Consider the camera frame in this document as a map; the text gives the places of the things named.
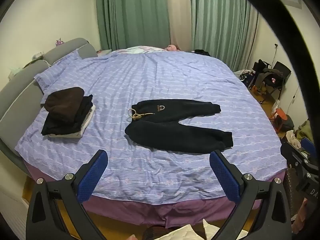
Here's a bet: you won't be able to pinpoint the brown folded garment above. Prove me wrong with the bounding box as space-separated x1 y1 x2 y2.
41 87 85 123

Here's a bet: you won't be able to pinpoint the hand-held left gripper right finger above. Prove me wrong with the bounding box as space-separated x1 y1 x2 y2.
209 150 292 240

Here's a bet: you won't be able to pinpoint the purple striped bed sheet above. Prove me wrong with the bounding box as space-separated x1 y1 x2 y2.
14 45 288 204

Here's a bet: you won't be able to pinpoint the green clothes pile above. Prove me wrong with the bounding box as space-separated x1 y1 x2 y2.
295 120 313 143

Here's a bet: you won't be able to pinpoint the black chair with clothes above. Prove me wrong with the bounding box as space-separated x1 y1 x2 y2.
252 59 292 101

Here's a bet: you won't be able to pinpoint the white pink quilt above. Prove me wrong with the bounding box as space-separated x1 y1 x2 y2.
112 46 163 55

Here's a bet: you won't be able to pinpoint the black folded garment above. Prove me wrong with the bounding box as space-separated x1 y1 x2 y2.
41 94 94 136

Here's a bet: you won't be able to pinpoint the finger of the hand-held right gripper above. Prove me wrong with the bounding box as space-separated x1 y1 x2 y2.
300 137 318 158

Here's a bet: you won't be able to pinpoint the white folded garment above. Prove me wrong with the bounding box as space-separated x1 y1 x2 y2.
49 105 97 138

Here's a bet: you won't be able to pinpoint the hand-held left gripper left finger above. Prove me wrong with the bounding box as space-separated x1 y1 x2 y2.
26 149 108 240

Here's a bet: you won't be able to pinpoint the purple striped pillow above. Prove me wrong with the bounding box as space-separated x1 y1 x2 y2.
34 49 83 95

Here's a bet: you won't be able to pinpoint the grey padded headboard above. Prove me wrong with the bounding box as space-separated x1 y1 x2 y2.
0 38 98 155

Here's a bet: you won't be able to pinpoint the beige curtain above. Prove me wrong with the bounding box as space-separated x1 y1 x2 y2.
164 0 194 52

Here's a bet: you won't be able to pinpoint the black pants with beige drawstring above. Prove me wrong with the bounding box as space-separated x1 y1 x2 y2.
124 99 234 154

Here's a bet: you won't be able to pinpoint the red stool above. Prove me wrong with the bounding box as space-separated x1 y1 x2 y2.
270 107 288 128

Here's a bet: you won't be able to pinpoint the green curtain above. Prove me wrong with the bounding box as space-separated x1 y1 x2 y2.
96 0 170 53
189 0 259 71

